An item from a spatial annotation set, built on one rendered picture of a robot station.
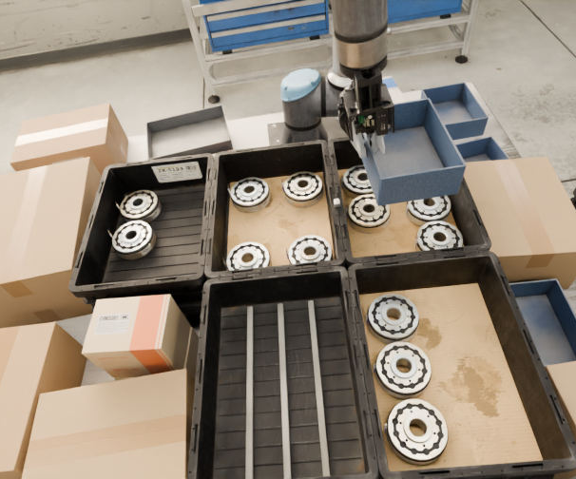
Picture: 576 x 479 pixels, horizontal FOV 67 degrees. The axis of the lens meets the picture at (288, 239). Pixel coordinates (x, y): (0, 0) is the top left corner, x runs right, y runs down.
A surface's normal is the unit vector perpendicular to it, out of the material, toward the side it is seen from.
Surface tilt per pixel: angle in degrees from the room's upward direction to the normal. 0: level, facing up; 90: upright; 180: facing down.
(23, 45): 90
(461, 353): 0
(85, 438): 0
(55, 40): 90
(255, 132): 0
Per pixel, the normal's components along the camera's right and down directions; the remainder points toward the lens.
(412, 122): 0.12, 0.78
